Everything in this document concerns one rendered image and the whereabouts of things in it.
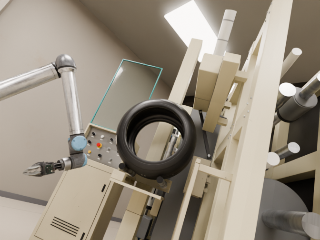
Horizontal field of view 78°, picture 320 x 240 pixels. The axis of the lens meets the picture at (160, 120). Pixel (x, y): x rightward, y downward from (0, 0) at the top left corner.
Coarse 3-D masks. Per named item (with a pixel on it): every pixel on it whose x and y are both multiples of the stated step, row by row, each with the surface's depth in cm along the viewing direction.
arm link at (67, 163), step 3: (60, 159) 133; (63, 159) 131; (66, 159) 132; (69, 159) 133; (66, 162) 131; (69, 162) 132; (63, 165) 130; (66, 165) 130; (69, 165) 132; (66, 168) 131; (69, 168) 132
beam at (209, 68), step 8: (208, 56) 136; (216, 56) 135; (200, 64) 134; (208, 64) 133; (216, 64) 133; (200, 72) 135; (208, 72) 132; (216, 72) 131; (200, 80) 144; (208, 80) 140; (200, 88) 152; (208, 88) 149; (200, 96) 163; (208, 96) 159; (200, 104) 175; (208, 104) 171; (224, 104) 162
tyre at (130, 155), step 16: (128, 112) 149; (144, 112) 171; (160, 112) 174; (176, 112) 145; (128, 128) 169; (176, 128) 173; (192, 128) 141; (128, 144) 168; (192, 144) 137; (128, 160) 136; (144, 160) 133; (160, 160) 132; (176, 160) 132; (144, 176) 140; (160, 176) 135
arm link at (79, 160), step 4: (72, 156) 137; (76, 156) 137; (80, 156) 138; (84, 156) 141; (72, 160) 134; (76, 160) 136; (80, 160) 138; (84, 160) 140; (72, 164) 133; (76, 164) 135; (80, 164) 138; (84, 164) 140; (72, 168) 135; (76, 168) 138
